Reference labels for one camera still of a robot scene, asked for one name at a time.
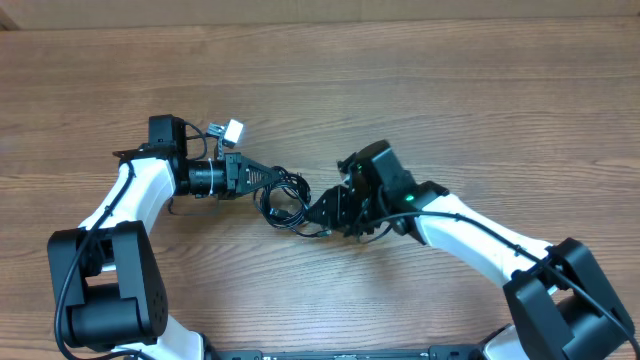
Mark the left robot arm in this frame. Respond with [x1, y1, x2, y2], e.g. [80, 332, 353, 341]
[47, 115, 282, 359]

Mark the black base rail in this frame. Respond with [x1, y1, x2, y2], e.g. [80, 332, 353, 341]
[207, 344, 486, 360]

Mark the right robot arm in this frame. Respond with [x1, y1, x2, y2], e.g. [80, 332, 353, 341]
[306, 140, 639, 360]

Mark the black USB cable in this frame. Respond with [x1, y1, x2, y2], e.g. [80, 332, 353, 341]
[252, 166, 334, 239]

